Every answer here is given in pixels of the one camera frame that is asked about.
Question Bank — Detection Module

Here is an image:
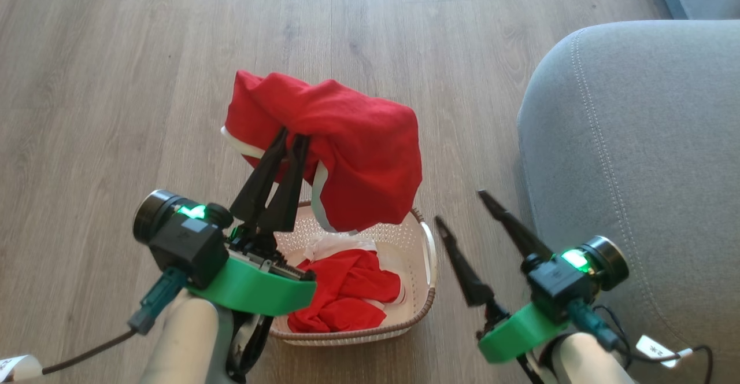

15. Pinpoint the red garment with white trim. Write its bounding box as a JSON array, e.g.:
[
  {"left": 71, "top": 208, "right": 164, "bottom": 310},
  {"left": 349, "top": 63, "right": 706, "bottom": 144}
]
[
  {"left": 221, "top": 71, "right": 423, "bottom": 235},
  {"left": 287, "top": 234, "right": 406, "bottom": 334}
]

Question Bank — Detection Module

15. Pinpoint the white printed cable label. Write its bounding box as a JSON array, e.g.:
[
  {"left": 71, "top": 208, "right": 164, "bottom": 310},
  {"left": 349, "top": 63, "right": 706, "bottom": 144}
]
[{"left": 635, "top": 334, "right": 694, "bottom": 369}]

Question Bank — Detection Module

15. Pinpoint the white paper cable label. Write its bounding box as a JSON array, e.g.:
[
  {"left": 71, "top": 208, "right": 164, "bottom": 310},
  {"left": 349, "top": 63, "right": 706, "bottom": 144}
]
[{"left": 0, "top": 354, "right": 45, "bottom": 383}]

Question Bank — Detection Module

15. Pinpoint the grey fabric sofa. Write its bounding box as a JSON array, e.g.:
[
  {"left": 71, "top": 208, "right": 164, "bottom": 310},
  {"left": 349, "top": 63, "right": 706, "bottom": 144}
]
[{"left": 516, "top": 20, "right": 740, "bottom": 384}]

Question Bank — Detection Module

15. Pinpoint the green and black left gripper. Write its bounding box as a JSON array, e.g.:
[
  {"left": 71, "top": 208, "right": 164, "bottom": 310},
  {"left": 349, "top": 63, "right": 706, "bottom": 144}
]
[{"left": 187, "top": 127, "right": 318, "bottom": 317}]

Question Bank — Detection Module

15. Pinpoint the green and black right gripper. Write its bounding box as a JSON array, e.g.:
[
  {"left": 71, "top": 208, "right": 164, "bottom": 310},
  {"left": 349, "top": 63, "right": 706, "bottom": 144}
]
[{"left": 434, "top": 190, "right": 571, "bottom": 365}]

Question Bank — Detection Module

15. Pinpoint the camera cable, teal plug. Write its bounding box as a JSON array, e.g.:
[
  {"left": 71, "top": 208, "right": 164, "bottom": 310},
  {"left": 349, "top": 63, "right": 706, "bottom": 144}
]
[
  {"left": 565, "top": 300, "right": 715, "bottom": 384},
  {"left": 40, "top": 267, "right": 190, "bottom": 375}
]

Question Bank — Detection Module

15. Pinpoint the white perforated plastic laundry basket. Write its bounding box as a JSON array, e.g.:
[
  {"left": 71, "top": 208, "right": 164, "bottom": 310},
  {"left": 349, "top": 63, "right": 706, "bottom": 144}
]
[{"left": 268, "top": 200, "right": 438, "bottom": 347}]

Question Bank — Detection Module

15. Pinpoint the left camera cable, teal plug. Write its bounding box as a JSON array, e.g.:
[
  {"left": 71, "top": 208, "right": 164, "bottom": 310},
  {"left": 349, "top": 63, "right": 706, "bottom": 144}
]
[{"left": 40, "top": 267, "right": 190, "bottom": 375}]

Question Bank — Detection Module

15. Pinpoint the right camera cable, teal plug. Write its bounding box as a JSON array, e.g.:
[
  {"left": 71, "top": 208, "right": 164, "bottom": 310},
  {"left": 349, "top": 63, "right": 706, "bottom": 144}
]
[{"left": 565, "top": 300, "right": 715, "bottom": 384}]

